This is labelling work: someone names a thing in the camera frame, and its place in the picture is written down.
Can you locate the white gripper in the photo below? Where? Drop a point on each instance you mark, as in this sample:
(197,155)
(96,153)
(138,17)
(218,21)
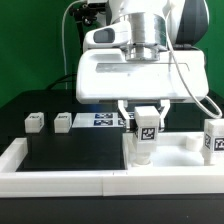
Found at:
(104,75)

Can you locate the white square table top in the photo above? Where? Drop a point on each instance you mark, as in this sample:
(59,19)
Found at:
(174,149)

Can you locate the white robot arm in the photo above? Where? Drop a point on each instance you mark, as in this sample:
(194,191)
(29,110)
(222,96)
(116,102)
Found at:
(145,54)

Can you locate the white sheet with tags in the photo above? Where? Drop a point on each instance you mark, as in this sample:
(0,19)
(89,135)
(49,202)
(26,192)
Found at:
(91,120)

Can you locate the white U-shaped obstacle fence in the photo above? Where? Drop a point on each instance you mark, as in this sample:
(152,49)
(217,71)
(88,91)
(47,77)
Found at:
(154,181)

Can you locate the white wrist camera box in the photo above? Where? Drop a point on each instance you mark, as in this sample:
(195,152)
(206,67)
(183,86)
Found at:
(115,35)

